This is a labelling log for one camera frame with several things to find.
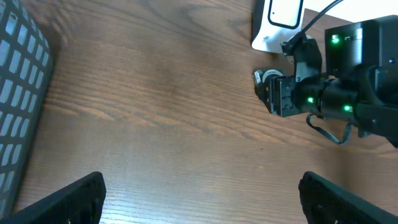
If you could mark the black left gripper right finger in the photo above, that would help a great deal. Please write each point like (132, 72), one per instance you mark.
(325, 202)

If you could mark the dark grey plastic basket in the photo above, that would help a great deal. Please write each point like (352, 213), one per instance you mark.
(26, 68)

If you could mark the black round-logo packet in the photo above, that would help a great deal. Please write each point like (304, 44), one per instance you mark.
(261, 80)

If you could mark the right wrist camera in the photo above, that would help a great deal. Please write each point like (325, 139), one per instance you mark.
(306, 55)

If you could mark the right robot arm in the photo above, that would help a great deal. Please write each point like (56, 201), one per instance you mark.
(354, 80)

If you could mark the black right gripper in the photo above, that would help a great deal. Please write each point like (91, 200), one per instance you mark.
(288, 98)

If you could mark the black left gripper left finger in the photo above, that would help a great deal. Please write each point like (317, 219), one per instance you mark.
(80, 202)

